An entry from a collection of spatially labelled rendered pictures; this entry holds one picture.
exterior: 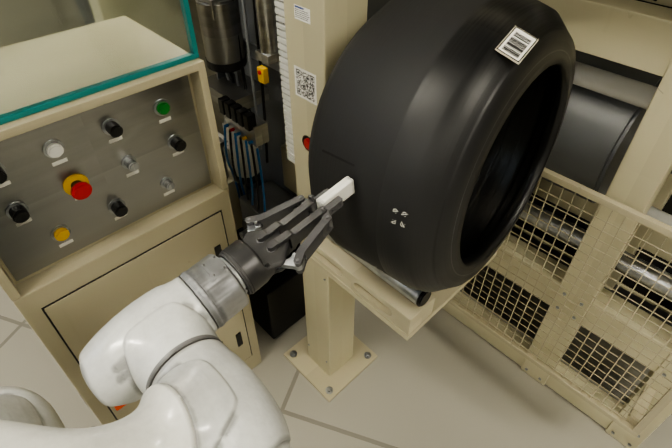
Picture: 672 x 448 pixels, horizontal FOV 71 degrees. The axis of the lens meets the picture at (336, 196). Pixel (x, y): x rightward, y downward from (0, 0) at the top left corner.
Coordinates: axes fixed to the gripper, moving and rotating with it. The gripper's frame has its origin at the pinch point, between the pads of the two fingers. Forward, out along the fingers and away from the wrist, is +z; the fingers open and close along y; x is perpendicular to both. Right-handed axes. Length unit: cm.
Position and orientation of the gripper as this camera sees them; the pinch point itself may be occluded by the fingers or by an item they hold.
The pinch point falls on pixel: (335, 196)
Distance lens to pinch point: 74.8
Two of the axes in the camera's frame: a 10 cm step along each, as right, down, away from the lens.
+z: 7.1, -5.5, 4.3
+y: -6.9, -4.7, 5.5
